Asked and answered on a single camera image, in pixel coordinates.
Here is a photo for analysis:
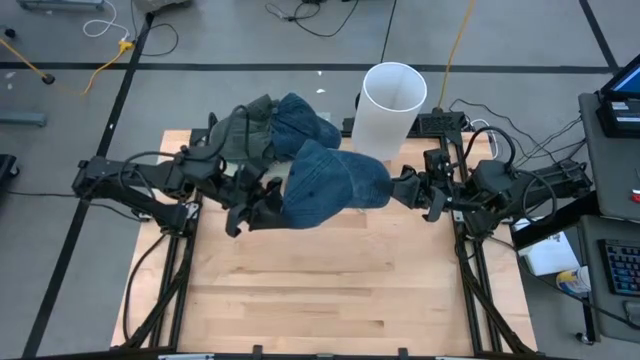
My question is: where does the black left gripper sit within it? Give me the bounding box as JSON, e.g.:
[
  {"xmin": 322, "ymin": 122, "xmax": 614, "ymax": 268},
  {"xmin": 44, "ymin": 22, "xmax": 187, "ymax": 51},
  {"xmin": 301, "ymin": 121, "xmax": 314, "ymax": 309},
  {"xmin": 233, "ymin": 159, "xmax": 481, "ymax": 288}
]
[{"xmin": 214, "ymin": 162, "xmax": 287, "ymax": 238}]

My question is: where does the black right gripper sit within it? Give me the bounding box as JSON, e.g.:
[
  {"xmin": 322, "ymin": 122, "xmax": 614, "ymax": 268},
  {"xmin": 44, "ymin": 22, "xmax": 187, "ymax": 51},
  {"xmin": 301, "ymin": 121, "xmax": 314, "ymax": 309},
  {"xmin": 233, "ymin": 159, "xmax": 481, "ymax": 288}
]
[{"xmin": 392, "ymin": 167, "xmax": 464, "ymax": 223}]

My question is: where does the olive green cap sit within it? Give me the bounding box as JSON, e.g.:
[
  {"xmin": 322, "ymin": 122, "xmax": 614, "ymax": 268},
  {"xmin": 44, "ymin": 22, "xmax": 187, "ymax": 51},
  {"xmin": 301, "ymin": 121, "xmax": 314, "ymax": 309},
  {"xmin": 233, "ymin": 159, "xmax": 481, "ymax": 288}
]
[{"xmin": 208, "ymin": 93, "xmax": 279, "ymax": 166}]

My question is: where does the blue denim cap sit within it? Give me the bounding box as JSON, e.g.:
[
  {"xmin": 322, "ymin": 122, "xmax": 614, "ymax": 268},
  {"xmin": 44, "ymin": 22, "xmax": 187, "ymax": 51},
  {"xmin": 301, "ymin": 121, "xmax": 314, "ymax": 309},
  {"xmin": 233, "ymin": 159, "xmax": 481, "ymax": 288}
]
[
  {"xmin": 269, "ymin": 92, "xmax": 343, "ymax": 161},
  {"xmin": 280, "ymin": 138, "xmax": 394, "ymax": 230}
]

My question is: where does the black power strip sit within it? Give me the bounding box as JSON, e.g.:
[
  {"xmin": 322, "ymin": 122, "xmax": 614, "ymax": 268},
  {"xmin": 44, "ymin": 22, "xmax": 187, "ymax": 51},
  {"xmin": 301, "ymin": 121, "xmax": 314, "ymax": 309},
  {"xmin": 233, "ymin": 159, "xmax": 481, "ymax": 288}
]
[{"xmin": 417, "ymin": 110, "xmax": 466, "ymax": 136}]

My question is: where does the white shade table lamp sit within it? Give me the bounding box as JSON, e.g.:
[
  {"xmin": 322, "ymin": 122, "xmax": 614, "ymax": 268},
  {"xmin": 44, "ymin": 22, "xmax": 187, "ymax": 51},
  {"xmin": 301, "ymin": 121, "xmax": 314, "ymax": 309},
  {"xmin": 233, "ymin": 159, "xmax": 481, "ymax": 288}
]
[{"xmin": 351, "ymin": 61, "xmax": 429, "ymax": 162}]

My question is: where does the grey desk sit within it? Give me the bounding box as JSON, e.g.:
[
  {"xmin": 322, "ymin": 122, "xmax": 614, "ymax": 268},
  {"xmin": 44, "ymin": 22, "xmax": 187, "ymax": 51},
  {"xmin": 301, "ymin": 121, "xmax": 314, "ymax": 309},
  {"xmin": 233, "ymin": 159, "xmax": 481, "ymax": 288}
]
[{"xmin": 577, "ymin": 92, "xmax": 640, "ymax": 344}]

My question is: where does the black keyboard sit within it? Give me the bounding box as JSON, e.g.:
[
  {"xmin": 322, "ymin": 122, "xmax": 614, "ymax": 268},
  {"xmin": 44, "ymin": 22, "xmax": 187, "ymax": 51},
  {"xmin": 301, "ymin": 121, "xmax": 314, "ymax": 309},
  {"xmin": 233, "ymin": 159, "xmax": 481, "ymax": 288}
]
[{"xmin": 598, "ymin": 238, "xmax": 640, "ymax": 297}]

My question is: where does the laptop on side desk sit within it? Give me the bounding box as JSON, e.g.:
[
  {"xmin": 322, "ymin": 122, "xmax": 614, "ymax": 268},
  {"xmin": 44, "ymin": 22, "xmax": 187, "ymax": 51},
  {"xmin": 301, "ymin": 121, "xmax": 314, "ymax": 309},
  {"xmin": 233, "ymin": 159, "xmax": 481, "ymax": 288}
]
[{"xmin": 599, "ymin": 52, "xmax": 640, "ymax": 101}]

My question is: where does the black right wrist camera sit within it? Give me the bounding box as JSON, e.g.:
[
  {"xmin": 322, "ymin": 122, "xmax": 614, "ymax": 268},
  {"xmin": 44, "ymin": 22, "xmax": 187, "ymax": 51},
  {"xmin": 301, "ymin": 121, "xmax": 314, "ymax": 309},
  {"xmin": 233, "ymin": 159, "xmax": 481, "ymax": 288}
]
[{"xmin": 423, "ymin": 148, "xmax": 452, "ymax": 176}]

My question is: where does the black aluminium table frame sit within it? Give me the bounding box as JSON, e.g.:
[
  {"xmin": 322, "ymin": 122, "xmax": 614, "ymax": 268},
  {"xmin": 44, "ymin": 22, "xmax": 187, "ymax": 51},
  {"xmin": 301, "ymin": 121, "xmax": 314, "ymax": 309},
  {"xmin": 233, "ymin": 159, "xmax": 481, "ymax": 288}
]
[{"xmin": 119, "ymin": 127, "xmax": 539, "ymax": 360}]

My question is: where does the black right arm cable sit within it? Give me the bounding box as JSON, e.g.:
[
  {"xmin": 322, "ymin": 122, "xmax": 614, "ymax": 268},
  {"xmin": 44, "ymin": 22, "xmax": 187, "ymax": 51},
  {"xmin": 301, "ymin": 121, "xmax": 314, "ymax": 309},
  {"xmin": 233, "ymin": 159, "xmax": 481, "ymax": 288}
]
[{"xmin": 462, "ymin": 125, "xmax": 559, "ymax": 224}]

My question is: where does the yellow hanging cable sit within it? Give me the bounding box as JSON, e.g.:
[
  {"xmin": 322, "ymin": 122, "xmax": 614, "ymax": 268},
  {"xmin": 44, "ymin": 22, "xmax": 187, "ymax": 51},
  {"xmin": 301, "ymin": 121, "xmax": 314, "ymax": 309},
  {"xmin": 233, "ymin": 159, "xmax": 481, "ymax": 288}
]
[{"xmin": 437, "ymin": 0, "xmax": 476, "ymax": 110}]

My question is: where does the black floor cable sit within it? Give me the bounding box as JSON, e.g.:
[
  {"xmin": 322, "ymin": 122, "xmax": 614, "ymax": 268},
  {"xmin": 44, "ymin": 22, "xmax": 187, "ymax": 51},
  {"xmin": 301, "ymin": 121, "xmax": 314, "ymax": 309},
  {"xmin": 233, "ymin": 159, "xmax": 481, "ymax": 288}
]
[{"xmin": 264, "ymin": 0, "xmax": 361, "ymax": 39}]

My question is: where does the yellow floor cable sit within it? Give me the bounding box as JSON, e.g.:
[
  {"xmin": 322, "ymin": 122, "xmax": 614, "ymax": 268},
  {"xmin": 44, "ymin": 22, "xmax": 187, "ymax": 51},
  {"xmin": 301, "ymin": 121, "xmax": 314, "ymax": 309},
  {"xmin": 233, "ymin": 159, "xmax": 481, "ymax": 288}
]
[{"xmin": 0, "ymin": 37, "xmax": 136, "ymax": 96}]

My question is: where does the white floor cable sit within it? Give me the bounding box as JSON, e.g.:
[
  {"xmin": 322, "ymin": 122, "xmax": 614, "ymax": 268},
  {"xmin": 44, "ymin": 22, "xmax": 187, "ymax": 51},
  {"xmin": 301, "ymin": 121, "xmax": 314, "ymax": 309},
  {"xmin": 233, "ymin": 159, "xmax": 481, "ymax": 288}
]
[{"xmin": 82, "ymin": 0, "xmax": 131, "ymax": 41}]

